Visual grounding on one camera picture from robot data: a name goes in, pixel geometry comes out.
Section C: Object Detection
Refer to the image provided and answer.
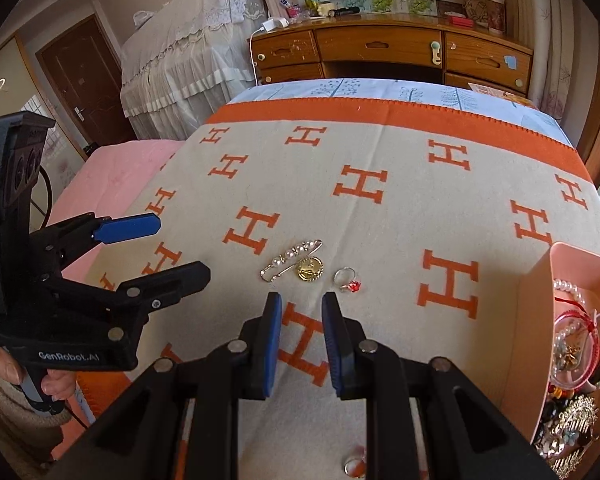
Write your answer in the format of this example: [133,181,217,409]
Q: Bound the beige curtain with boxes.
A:
[510,0,586,121]

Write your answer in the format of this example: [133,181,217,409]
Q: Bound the pink plastic box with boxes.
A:
[500,241,600,480]

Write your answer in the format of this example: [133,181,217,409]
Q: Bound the red gem silver ring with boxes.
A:
[344,447,369,479]
[334,266,363,294]

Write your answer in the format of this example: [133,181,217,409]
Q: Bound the desk pen holder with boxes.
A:
[280,0,331,20]

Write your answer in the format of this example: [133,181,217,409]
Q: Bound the pearl safety pin brooch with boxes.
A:
[260,239,323,282]

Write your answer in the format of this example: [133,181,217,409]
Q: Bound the white charger cable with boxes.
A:
[248,30,262,86]

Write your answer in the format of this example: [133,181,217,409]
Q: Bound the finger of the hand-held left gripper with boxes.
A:
[30,212,162,275]
[45,260,212,342]

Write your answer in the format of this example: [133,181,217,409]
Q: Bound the person's left forearm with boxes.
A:
[0,365,76,466]

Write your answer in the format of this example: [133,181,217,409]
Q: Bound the patterned jar with white lid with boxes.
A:
[484,0,506,36]

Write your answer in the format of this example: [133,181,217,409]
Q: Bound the person's left hand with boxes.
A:
[40,369,78,400]

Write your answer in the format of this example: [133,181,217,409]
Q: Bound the red string bracelet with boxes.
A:
[554,297,600,391]

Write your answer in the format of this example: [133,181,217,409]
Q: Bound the white pearl necklace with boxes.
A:
[554,279,586,307]

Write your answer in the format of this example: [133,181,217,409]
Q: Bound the wooden desk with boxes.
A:
[250,14,535,98]

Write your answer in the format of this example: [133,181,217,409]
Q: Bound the orange letter print blanket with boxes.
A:
[77,100,600,480]

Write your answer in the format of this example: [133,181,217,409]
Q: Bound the pink bedsheet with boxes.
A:
[45,139,183,286]

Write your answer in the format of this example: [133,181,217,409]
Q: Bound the green plant picture strip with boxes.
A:
[337,0,438,15]

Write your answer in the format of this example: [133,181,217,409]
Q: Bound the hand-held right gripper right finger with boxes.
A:
[321,291,561,480]

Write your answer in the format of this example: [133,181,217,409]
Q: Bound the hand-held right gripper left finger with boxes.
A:
[45,291,284,480]

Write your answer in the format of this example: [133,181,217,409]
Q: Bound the orange cover magazine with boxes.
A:
[467,81,536,108]

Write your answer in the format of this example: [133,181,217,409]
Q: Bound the black cable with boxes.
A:
[62,397,90,430]

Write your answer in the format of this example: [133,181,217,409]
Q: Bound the gold round pendant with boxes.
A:
[297,256,325,284]

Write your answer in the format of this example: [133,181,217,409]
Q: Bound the brown wooden door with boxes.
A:
[35,14,125,146]

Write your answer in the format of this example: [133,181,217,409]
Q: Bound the white lace covered furniture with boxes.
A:
[120,0,266,141]

